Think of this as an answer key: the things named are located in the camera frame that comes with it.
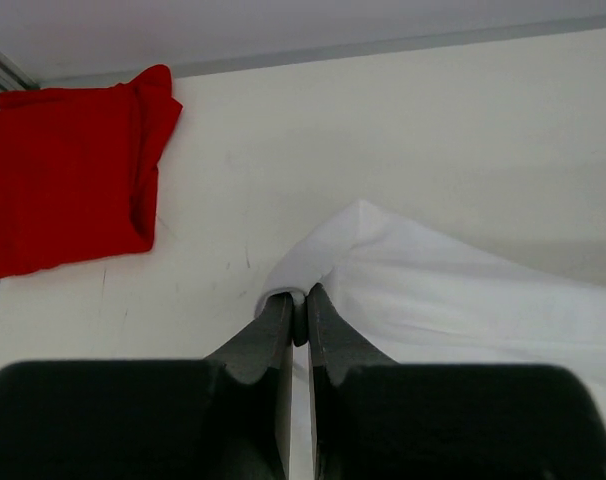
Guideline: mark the white t-shirt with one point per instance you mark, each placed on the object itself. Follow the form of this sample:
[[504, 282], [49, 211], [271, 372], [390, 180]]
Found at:
[[423, 297]]

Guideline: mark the red folded t-shirt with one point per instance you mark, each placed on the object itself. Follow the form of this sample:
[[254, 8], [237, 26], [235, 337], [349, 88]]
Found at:
[[79, 171]]

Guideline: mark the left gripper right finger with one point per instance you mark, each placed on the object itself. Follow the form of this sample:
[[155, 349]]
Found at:
[[375, 418]]

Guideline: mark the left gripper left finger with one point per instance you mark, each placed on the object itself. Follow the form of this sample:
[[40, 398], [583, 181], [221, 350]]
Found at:
[[225, 416]]

